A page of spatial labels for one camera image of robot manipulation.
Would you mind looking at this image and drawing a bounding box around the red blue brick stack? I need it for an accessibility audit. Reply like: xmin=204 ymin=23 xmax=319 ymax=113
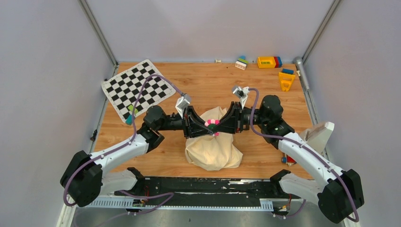
xmin=274 ymin=56 xmax=282 ymax=68

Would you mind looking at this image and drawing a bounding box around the lime green block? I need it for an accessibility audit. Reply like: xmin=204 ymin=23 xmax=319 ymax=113
xmin=128 ymin=105 xmax=138 ymax=115

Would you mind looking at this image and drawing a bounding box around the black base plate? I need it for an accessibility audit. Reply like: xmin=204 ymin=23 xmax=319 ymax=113
xmin=127 ymin=177 xmax=298 ymax=207

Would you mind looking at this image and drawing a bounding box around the colourful toy car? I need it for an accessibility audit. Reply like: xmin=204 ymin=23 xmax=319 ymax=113
xmin=281 ymin=154 xmax=297 ymax=166

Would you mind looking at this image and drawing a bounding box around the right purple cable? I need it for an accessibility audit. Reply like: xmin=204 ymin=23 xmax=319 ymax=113
xmin=249 ymin=88 xmax=360 ymax=223

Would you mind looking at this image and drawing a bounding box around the green blue brick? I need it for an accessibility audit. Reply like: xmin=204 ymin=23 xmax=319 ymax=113
xmin=237 ymin=55 xmax=248 ymax=65

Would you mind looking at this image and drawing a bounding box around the pink flower brooch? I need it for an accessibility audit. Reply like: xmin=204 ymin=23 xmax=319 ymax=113
xmin=204 ymin=119 xmax=220 ymax=130

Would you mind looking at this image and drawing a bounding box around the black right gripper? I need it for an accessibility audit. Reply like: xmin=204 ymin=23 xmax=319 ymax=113
xmin=211 ymin=102 xmax=268 ymax=135

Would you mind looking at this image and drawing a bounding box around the blue toy brick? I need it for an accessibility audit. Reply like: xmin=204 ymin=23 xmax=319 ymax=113
xmin=281 ymin=68 xmax=294 ymax=75

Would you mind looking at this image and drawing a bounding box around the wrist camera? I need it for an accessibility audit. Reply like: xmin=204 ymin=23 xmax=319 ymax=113
xmin=232 ymin=86 xmax=249 ymax=109
xmin=175 ymin=94 xmax=191 ymax=119

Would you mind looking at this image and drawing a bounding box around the yellow toy bin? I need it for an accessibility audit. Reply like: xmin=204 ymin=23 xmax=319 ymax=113
xmin=257 ymin=56 xmax=277 ymax=69

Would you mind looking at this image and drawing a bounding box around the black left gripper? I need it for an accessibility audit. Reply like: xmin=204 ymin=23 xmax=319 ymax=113
xmin=157 ymin=106 xmax=214 ymax=140

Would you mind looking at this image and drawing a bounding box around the teal block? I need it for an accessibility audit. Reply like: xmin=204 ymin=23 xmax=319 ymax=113
xmin=125 ymin=114 xmax=133 ymax=125

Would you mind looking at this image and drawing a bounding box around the cream yellow garment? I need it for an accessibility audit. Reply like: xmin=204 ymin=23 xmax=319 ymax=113
xmin=184 ymin=106 xmax=244 ymax=171

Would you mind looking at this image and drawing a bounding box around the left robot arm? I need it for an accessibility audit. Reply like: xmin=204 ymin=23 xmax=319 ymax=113
xmin=60 ymin=105 xmax=214 ymax=207

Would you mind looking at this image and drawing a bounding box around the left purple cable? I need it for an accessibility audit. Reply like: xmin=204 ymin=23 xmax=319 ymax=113
xmin=63 ymin=74 xmax=185 ymax=217

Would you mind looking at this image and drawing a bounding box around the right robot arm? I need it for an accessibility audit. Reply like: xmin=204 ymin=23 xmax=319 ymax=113
xmin=212 ymin=95 xmax=365 ymax=223

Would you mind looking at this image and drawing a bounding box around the grey metal cylinder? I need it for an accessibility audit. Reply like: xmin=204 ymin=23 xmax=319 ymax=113
xmin=294 ymin=57 xmax=310 ymax=91

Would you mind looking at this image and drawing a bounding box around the purple cable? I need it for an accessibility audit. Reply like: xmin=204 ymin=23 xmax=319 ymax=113
xmin=63 ymin=74 xmax=185 ymax=217
xmin=249 ymin=88 xmax=360 ymax=223

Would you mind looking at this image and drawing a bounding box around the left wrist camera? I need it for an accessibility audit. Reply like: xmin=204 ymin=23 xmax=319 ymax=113
xmin=175 ymin=94 xmax=191 ymax=119

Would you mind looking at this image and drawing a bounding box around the white toy brick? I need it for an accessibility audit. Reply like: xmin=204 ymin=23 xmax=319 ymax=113
xmin=235 ymin=61 xmax=247 ymax=70

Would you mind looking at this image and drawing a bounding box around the black white chessboard mat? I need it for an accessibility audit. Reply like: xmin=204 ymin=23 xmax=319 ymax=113
xmin=101 ymin=59 xmax=176 ymax=123

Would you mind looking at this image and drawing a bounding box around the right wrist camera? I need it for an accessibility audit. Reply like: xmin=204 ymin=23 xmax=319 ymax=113
xmin=232 ymin=86 xmax=249 ymax=109

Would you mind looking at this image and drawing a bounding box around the yellow toy frame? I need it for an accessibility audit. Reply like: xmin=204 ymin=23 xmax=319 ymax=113
xmin=278 ymin=72 xmax=296 ymax=92

